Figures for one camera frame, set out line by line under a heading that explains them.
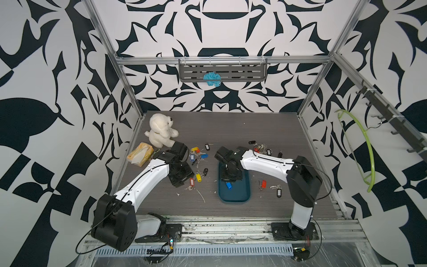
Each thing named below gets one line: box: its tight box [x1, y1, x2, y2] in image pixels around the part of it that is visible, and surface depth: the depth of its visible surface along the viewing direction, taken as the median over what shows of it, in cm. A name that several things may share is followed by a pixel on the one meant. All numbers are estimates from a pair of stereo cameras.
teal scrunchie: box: [202, 71, 222, 88], surface depth 93 cm
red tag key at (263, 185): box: [257, 179, 267, 191], surface depth 91 cm
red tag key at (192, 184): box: [187, 178, 196, 191], surface depth 91 cm
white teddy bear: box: [144, 113, 180, 148], surface depth 94 cm
